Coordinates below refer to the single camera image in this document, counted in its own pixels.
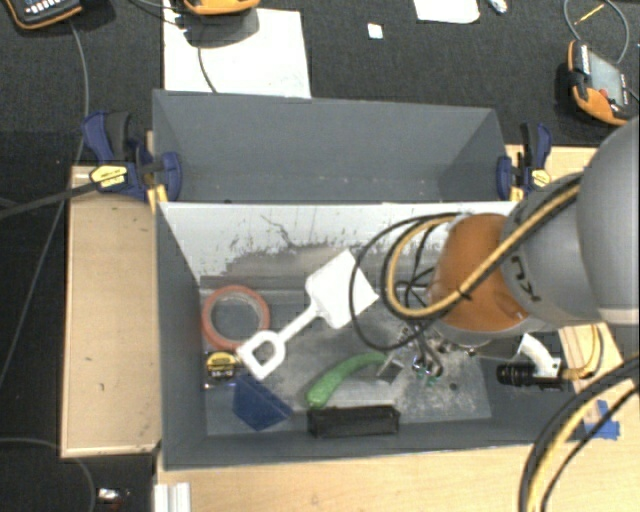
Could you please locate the green toy cucumber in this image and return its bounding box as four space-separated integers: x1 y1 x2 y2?
305 351 389 411

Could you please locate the black rectangular box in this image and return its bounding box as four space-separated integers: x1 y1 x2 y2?
305 404 402 440

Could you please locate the white toy shovel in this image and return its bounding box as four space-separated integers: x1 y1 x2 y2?
235 249 380 381

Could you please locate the blue wedge block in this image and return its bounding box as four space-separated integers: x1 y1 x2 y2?
231 374 295 433

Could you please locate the yellow and black tape measure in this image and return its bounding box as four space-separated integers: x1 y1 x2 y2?
205 350 240 380

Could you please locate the orange tape roll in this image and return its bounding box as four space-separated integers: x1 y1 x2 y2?
201 284 272 352

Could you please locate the grey metal bin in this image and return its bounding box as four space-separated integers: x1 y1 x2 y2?
151 89 569 471

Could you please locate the pale wood board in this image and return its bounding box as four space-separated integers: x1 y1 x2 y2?
59 164 164 459

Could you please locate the black cylinder on white bracket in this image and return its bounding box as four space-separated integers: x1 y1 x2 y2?
495 333 567 390

